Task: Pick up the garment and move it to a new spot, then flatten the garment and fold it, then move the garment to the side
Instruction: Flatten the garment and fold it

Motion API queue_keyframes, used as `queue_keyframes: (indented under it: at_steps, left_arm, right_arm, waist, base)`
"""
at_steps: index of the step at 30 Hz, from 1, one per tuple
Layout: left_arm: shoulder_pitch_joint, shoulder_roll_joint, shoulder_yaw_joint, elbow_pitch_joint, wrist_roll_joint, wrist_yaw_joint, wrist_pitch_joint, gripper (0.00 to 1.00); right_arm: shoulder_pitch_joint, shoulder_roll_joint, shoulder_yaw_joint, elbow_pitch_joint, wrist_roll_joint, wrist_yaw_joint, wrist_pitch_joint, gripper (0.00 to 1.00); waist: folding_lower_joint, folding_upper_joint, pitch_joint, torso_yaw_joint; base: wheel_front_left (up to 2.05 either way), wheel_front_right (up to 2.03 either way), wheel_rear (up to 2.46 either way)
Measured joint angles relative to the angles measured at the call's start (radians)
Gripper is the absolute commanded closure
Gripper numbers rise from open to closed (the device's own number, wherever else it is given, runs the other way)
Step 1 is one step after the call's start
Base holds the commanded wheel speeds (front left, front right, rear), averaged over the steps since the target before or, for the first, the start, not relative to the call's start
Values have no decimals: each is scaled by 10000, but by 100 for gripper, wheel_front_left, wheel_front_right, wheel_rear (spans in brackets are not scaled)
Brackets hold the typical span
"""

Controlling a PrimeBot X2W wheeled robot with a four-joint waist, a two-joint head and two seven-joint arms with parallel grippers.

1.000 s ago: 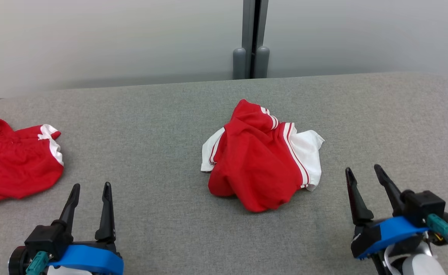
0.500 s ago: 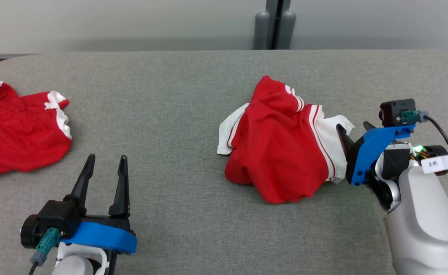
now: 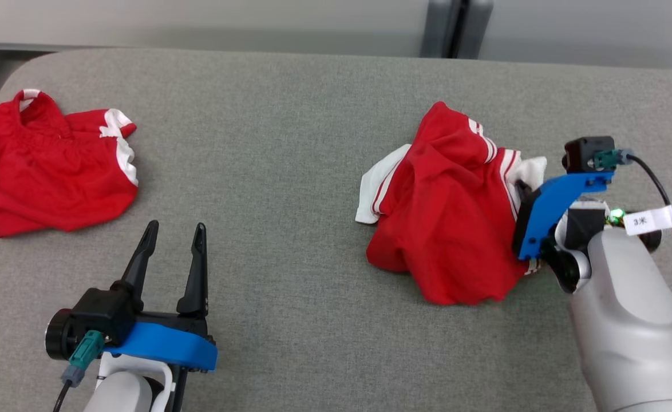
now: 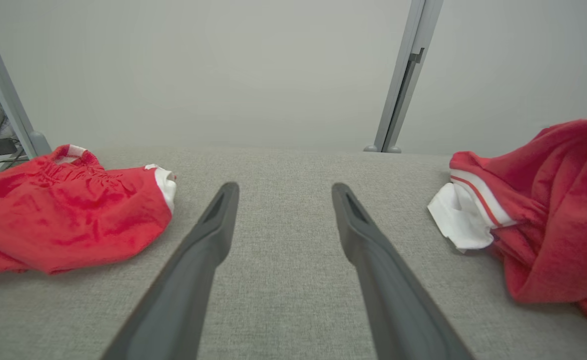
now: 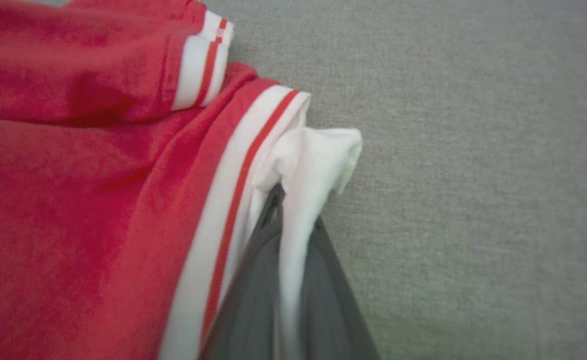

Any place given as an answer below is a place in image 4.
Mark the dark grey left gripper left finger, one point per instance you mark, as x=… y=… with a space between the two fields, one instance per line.
x=183 y=290

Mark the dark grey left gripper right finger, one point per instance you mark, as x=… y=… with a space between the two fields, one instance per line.
x=393 y=300

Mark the red shorts with white stripes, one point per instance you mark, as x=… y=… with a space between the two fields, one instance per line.
x=63 y=220

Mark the red basketball jersey white sleeves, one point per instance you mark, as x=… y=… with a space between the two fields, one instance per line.
x=553 y=215

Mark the grey partition post with feet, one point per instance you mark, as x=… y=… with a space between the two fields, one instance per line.
x=407 y=75

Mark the grey slanted frame post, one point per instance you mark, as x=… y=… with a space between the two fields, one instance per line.
x=3 y=85

